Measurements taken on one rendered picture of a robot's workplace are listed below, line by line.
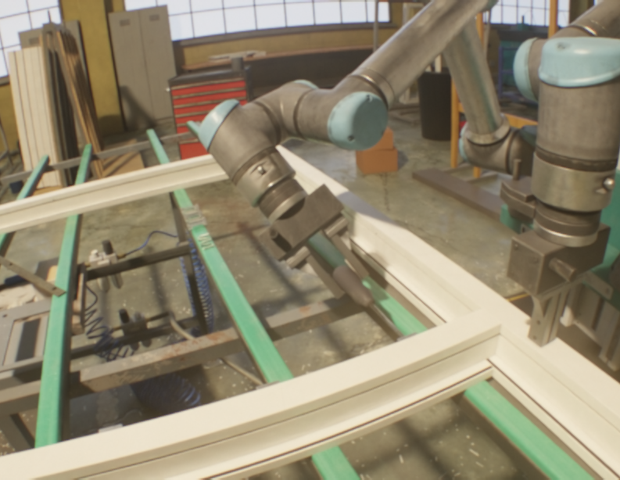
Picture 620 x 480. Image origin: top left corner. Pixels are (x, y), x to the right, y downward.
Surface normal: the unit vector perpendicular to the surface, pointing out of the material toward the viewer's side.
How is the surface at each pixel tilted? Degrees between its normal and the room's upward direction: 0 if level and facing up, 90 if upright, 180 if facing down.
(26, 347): 0
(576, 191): 90
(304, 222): 58
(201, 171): 90
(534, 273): 90
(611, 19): 49
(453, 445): 0
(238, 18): 90
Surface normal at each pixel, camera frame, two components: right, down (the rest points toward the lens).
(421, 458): -0.07, -0.89
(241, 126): 0.36, -0.37
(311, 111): -0.72, 0.02
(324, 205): 0.00, -0.10
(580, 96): -0.56, 0.41
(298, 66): 0.40, 0.39
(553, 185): -0.82, 0.31
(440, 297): -0.92, 0.23
